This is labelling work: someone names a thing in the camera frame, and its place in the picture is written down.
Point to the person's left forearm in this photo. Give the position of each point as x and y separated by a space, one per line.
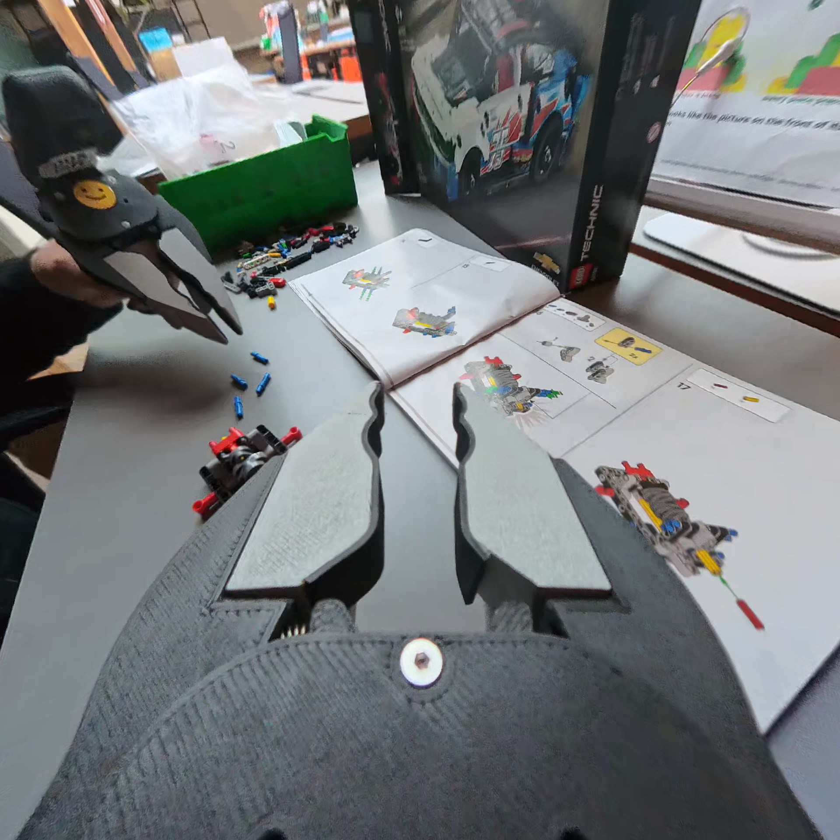
33 328

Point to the white monitor stand base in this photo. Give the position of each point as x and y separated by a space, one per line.
709 249

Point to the pile of lego pieces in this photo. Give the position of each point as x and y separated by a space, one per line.
289 253

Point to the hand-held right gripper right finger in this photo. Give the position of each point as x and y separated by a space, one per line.
531 518

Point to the black frame lego model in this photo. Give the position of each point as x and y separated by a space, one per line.
229 469

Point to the person's left hand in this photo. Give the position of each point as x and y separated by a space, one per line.
59 272

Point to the green object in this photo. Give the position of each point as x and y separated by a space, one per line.
262 190

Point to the lego instruction booklet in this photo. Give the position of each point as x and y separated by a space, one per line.
446 262

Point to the crumpled clear plastic bags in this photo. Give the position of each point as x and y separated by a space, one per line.
197 111

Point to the white poster with brick pictures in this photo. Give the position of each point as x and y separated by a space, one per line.
754 151

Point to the black lego set box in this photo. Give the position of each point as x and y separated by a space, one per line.
492 98

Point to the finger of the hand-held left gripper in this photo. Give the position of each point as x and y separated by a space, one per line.
203 275
151 275

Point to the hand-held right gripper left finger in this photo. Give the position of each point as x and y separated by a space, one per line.
308 518

